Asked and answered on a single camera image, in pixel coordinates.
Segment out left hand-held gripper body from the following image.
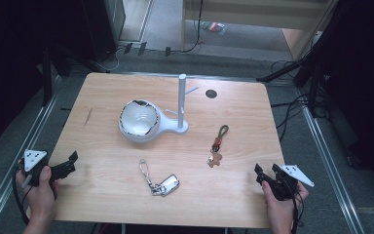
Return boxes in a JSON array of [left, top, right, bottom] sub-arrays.
[[21, 149, 54, 189]]

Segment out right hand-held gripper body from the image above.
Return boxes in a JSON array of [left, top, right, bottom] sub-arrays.
[[270, 164, 316, 202]]

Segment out braided keychain with brown bear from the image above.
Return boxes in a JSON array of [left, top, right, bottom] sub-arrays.
[[206, 124, 231, 169]]

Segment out white key stand with bowl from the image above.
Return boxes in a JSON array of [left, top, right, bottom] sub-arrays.
[[118, 73, 200, 144]]

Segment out silver car key with ring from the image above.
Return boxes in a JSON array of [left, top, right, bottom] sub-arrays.
[[138, 158, 181, 198]]

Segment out person's left hand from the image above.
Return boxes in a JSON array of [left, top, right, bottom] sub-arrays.
[[15, 165, 60, 224]]

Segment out person's right hand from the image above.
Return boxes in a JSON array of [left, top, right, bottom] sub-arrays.
[[261, 179, 310, 227]]

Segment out black tripod stand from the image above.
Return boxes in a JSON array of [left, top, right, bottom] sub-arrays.
[[255, 19, 330, 119]]

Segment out black cabinet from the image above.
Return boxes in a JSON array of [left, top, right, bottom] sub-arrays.
[[80, 0, 127, 63]]

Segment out light wooden shelf unit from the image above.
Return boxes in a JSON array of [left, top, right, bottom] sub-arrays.
[[180, 0, 339, 61]]

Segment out colourful packet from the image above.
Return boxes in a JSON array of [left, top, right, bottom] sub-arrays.
[[199, 20, 228, 35]]

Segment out aluminium floor rail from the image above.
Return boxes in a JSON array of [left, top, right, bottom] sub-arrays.
[[0, 75, 63, 234], [301, 105, 367, 234]]

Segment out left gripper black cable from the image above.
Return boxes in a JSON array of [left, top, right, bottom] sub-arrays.
[[12, 167, 30, 226]]

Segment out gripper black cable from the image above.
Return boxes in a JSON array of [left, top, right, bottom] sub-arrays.
[[12, 167, 30, 226], [290, 186, 306, 234]]

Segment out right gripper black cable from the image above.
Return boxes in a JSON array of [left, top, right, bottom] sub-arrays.
[[290, 186, 306, 234]]

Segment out black floor cables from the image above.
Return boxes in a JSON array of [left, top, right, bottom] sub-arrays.
[[269, 58, 311, 142]]

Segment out white floor cable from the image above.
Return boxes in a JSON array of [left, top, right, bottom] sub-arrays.
[[95, 47, 126, 73]]

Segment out black hanging cable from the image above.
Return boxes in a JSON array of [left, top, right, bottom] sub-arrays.
[[180, 0, 206, 54]]

